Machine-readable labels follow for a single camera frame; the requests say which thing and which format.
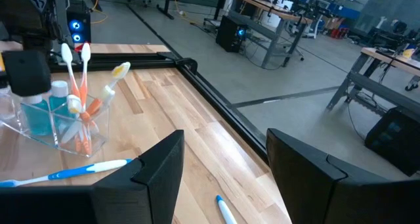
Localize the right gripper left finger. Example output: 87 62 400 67
0 129 186 224

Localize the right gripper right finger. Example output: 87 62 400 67
266 128 420 224

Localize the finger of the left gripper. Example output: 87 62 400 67
1 49 53 97

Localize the small blue mouthwash bottle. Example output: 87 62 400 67
49 80 75 126
20 94 53 137

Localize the clear acrylic organizer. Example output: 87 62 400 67
0 89 111 158

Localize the blue and white toothbrush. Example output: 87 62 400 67
215 194 238 224
0 158 134 189

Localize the red clip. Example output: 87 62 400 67
73 42 91 53

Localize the black case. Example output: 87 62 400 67
364 106 420 177

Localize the grey legged wooden desk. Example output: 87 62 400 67
326 46 420 116

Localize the black computer tower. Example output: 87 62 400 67
215 15 247 53

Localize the wooden top desk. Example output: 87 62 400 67
231 0 314 69

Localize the black tower with ring lights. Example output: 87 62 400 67
66 9 92 43

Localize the black aluminium table frame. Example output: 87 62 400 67
49 51 268 159

